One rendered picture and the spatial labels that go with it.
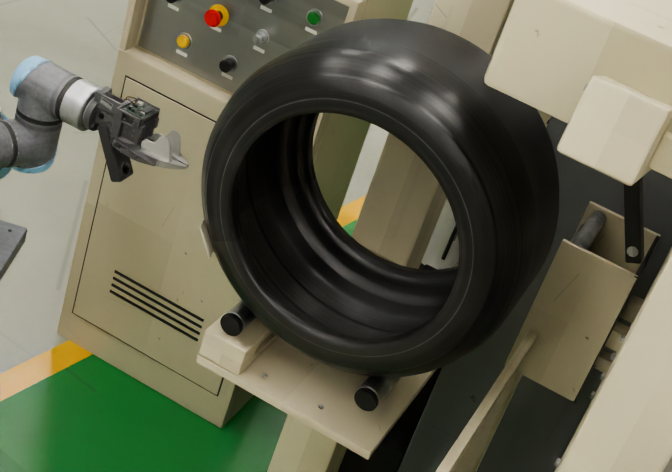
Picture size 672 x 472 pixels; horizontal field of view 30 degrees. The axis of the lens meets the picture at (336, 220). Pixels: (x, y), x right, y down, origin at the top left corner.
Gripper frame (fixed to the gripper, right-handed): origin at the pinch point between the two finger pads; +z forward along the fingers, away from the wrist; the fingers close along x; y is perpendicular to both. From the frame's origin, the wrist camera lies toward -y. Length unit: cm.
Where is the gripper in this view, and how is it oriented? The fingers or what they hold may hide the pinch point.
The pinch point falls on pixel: (180, 167)
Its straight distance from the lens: 233.7
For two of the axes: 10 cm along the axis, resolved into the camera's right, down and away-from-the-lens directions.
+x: 4.2, -3.7, 8.3
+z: 8.6, 4.5, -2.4
